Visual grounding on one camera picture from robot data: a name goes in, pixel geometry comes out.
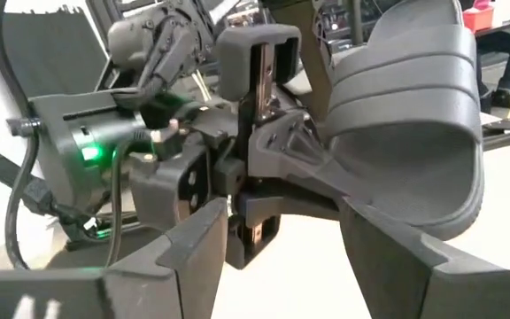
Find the black rubber slide sandal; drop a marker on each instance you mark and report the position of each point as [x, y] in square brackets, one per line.
[405, 88]

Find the dark grey panel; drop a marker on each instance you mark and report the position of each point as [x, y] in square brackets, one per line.
[51, 53]

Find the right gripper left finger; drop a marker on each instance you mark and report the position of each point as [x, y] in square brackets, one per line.
[104, 297]

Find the person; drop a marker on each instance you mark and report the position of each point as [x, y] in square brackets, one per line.
[509, 66]

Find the red plastic bin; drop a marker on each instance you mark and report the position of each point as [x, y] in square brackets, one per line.
[478, 18]

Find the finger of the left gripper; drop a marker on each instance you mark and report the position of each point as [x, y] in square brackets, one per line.
[281, 204]
[290, 155]

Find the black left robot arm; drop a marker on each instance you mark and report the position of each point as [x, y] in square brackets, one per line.
[60, 146]

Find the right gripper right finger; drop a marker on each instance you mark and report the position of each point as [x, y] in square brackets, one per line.
[414, 283]

